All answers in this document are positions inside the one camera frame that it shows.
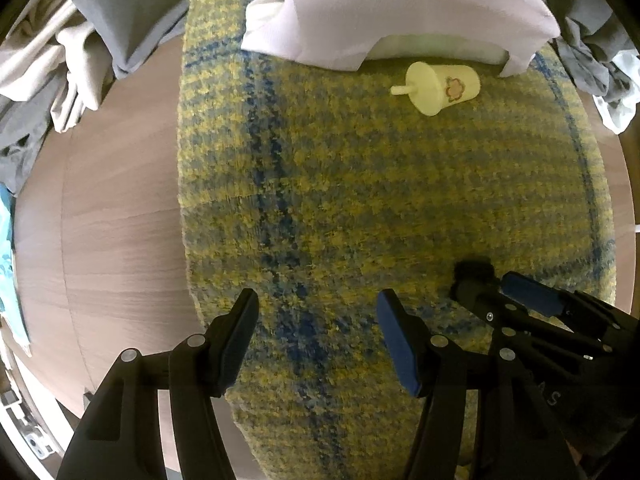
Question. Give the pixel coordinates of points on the white fabric storage basket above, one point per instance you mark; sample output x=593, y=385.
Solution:
x=390, y=5

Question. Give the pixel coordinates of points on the yellow toy cup with straw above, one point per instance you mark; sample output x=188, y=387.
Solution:
x=440, y=87

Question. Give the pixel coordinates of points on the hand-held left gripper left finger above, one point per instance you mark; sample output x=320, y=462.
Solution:
x=235, y=340

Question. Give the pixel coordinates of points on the yellow blue plaid woven mat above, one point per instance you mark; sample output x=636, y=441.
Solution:
x=350, y=200

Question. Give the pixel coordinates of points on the white cloth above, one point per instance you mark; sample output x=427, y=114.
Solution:
x=622, y=95

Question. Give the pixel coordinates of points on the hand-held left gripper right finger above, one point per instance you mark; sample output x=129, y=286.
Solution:
x=400, y=345

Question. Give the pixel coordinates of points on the beige cloth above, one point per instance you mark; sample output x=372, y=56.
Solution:
x=65, y=55

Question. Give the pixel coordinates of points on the light blue cloth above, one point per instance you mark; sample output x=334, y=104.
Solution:
x=10, y=270

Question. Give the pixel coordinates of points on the crumpled grey cloth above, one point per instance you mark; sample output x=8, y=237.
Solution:
x=25, y=135

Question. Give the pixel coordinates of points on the grey curtain cloth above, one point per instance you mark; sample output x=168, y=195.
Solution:
x=130, y=5

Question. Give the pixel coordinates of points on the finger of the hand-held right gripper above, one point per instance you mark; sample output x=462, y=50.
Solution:
x=532, y=292
x=480, y=297

